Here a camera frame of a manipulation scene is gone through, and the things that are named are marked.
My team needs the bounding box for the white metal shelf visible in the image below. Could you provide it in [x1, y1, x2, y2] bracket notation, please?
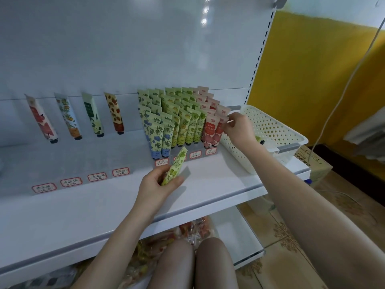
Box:
[0, 0, 314, 289]

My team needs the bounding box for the pale green hand cream tube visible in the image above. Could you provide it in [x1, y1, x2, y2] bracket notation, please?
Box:
[161, 147, 188, 186]

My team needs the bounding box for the person's leg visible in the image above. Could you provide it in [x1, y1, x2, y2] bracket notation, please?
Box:
[147, 239, 196, 289]
[194, 238, 238, 289]

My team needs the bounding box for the row of hand cream tubes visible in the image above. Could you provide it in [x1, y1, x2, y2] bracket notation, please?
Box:
[25, 86, 232, 160]

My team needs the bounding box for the person's right leg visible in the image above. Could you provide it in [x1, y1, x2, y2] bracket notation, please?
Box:
[194, 238, 238, 289]

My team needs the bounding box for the white hanging cable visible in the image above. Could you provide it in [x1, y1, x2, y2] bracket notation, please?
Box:
[307, 18, 385, 151]

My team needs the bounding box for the person's right hand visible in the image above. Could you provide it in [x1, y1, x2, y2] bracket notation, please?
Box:
[224, 111, 259, 155]

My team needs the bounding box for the person's left hand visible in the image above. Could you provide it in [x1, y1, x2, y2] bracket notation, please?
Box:
[134, 164, 186, 223]

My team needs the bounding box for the pile of snack packets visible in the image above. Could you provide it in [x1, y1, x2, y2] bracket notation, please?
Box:
[24, 216, 214, 289]

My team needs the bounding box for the person's right forearm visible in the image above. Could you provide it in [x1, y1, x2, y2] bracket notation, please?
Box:
[243, 144, 385, 289]

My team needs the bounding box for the person's left leg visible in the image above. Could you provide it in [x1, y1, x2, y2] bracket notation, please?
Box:
[147, 239, 196, 289]

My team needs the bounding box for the clear divider tray with labels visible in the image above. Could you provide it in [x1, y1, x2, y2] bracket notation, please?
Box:
[32, 147, 219, 194]

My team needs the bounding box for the small brown cardboard box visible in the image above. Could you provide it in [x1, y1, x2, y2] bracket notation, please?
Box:
[295, 145, 333, 183]

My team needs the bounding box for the white perforated plastic basket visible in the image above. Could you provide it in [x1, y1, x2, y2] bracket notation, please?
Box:
[219, 105, 309, 175]

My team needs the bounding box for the person's left forearm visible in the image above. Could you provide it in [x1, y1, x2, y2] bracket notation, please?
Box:
[71, 210, 166, 289]

